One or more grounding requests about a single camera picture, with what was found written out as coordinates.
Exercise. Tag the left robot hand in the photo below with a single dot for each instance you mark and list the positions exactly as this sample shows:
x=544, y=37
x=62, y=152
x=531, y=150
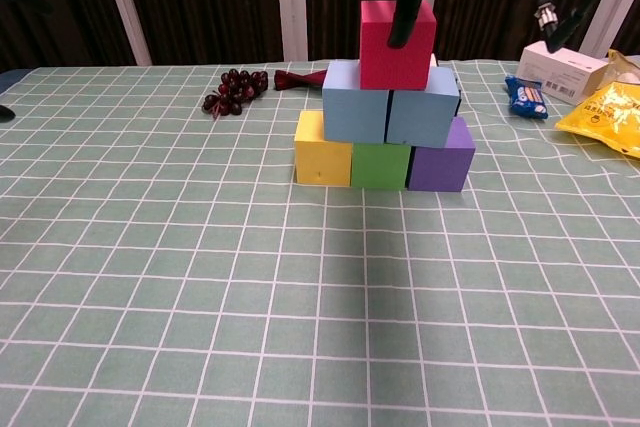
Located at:
x=5, y=114

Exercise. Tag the pink foam cube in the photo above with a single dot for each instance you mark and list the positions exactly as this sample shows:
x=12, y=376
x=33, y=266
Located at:
x=380, y=57

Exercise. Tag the light blue foam cube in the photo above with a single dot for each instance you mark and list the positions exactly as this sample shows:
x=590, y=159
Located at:
x=355, y=112
x=422, y=114

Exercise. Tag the green foam cube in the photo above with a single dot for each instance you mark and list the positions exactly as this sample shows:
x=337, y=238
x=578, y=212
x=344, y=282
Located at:
x=380, y=167

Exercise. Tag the purple foam cube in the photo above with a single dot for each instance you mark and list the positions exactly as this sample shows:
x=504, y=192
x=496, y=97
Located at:
x=442, y=167

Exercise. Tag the yellow foam cube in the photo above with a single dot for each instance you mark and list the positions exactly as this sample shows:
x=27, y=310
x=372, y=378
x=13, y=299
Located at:
x=320, y=162

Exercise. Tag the blue table pad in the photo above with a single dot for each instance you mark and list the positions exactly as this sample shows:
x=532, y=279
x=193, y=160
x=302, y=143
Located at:
x=6, y=82

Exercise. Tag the painted paper folding fan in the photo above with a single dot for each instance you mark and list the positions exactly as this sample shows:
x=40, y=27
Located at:
x=300, y=79

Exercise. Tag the blue cookie packet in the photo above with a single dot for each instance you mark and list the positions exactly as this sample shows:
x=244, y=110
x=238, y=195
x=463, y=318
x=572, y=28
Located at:
x=527, y=99

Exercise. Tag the white cardboard box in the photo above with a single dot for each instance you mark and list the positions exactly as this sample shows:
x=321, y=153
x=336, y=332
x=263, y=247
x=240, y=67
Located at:
x=555, y=72

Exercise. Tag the dark red grape bunch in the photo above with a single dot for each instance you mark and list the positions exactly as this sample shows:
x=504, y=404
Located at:
x=240, y=89

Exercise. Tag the yellow snack bag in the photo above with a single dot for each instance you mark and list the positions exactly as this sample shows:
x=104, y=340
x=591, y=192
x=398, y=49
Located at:
x=610, y=117

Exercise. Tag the green checkered tablecloth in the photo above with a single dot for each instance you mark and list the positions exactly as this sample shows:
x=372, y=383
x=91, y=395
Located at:
x=320, y=322

